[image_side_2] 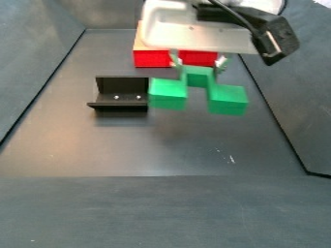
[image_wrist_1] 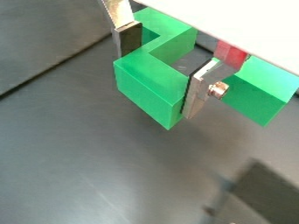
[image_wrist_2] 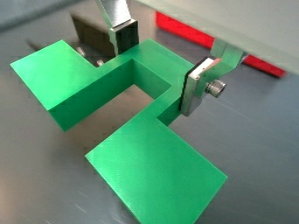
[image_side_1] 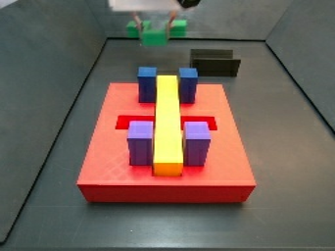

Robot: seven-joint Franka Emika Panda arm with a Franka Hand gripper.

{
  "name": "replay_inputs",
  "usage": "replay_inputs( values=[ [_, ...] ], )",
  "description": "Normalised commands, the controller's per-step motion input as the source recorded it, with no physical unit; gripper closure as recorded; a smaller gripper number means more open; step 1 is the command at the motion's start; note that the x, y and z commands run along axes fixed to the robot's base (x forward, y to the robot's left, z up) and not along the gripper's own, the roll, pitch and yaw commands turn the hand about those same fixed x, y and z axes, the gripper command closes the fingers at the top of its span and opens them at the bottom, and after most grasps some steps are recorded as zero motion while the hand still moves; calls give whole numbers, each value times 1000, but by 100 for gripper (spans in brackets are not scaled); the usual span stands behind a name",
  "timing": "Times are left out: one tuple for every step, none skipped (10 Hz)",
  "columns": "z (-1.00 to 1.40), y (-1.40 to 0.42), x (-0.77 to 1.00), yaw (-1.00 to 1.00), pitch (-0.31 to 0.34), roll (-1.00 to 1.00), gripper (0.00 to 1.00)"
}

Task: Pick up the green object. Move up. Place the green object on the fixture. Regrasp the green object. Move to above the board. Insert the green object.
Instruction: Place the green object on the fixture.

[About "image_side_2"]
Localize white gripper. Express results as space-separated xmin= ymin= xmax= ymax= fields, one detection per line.
xmin=141 ymin=0 xmax=258 ymax=80

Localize green stepped block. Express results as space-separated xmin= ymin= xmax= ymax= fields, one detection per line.
xmin=147 ymin=66 xmax=249 ymax=115

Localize red board base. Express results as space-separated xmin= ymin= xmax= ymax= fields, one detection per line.
xmin=133 ymin=31 xmax=218 ymax=68

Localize black angle fixture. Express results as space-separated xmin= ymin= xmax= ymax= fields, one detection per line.
xmin=87 ymin=76 xmax=149 ymax=111

